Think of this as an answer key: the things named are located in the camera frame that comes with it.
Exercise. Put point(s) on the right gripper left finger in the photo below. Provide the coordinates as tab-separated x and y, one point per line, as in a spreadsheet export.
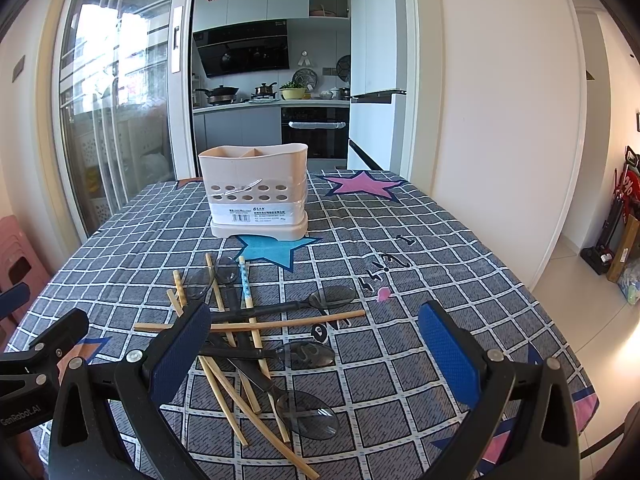
85	442

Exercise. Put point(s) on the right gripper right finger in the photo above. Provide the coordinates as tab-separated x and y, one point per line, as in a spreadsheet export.
521	422

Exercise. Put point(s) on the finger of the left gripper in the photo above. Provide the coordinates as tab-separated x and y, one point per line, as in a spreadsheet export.
13	299
49	348

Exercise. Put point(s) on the patterned yellow chopstick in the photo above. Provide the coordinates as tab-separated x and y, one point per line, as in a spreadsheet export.
179	288

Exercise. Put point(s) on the long wooden chopstick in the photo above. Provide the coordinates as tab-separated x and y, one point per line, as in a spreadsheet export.
209	365

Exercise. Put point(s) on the horizontal wooden chopstick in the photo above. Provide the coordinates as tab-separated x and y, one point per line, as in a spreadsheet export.
154	328

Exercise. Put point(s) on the blue dotted wooden chopstick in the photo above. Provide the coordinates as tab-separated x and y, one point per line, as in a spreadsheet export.
249	303

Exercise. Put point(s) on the short wooden chopstick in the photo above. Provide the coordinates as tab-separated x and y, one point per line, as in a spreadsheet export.
281	425

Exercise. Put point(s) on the plain wooden chopstick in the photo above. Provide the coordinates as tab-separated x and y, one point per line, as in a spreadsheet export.
246	385

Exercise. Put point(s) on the pink plastic stool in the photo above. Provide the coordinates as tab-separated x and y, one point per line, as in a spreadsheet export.
20	264

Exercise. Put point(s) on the checkered star tablecloth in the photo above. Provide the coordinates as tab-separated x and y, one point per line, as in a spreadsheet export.
375	234

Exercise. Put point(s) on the sliding glass door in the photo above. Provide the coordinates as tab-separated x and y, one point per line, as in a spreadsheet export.
121	101

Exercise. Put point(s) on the white plastic utensil holder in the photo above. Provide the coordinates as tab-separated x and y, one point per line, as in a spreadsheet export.
257	190

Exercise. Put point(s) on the black wok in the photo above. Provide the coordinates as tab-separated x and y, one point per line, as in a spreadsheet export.
220	95

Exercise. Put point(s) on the steel cooking pot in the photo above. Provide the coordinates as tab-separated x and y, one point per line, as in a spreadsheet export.
265	91

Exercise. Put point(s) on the black built-in oven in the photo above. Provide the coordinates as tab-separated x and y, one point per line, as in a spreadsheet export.
324	129

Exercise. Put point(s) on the black range hood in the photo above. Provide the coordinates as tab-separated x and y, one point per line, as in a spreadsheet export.
258	46

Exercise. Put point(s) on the yellow green bowl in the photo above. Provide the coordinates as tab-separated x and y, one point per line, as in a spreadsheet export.
292	93

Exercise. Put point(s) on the white refrigerator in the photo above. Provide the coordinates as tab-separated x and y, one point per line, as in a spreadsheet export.
378	84

